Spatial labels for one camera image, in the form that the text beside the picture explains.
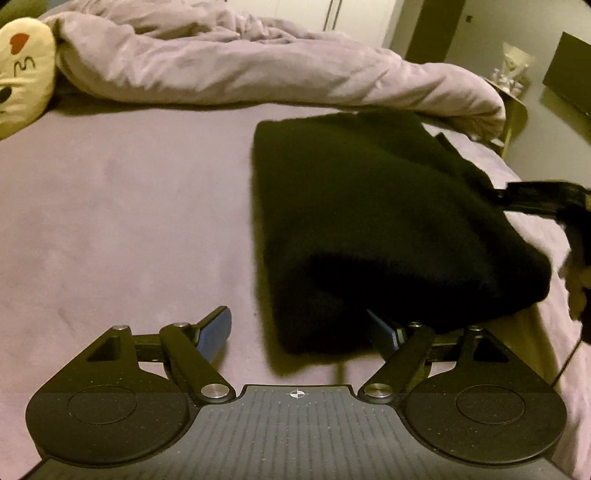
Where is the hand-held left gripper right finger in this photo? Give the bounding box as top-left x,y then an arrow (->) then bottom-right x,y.
357,309 -> 551,406

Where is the yellow plush cushion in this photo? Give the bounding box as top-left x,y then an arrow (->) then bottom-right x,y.
0,17 -> 58,141

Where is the pink bed sheet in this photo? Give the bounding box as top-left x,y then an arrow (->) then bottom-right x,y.
0,102 -> 583,480

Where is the thin black cable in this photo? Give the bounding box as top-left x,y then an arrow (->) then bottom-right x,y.
549,340 -> 583,389

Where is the black sweater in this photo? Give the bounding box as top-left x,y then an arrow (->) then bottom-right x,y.
252,111 -> 553,357

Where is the pink crumpled duvet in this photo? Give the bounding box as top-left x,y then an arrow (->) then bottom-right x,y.
39,0 -> 507,140

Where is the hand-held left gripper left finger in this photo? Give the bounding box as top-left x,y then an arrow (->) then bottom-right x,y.
44,305 -> 238,406

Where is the small side table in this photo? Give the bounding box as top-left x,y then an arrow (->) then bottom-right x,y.
482,76 -> 530,160

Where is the black wall television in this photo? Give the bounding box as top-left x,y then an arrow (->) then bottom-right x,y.
542,31 -> 591,119

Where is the dark door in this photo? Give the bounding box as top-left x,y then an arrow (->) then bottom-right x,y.
403,0 -> 468,65

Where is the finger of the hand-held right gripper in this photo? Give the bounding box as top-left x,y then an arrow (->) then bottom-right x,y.
484,180 -> 588,220

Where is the white wardrobe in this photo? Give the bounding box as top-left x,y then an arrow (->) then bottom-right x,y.
222,0 -> 403,49

